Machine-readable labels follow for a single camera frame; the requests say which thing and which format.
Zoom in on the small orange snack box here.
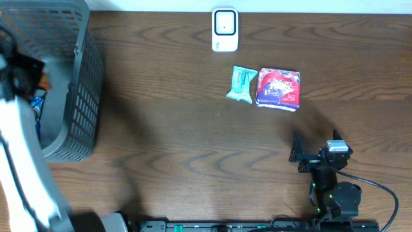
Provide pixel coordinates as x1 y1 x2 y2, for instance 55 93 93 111
37 72 50 92

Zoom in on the mint green snack packet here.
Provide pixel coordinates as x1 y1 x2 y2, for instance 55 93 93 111
226 66 258 104

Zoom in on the blue Oreo cookie pack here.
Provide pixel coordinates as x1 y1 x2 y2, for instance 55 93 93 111
31 97 45 140

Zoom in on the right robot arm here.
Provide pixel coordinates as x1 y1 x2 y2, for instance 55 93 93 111
289 130 362 231

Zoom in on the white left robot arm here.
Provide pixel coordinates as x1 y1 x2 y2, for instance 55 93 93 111
1 28 128 231

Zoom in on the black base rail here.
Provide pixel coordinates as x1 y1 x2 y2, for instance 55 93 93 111
138 220 380 232

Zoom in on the red purple snack bag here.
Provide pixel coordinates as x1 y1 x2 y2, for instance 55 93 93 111
256 68 301 112

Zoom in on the grey plastic mesh basket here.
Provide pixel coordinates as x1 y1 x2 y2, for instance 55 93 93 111
1 1 104 162

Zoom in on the white barcode scanner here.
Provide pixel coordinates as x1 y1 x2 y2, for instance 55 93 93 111
211 8 239 52

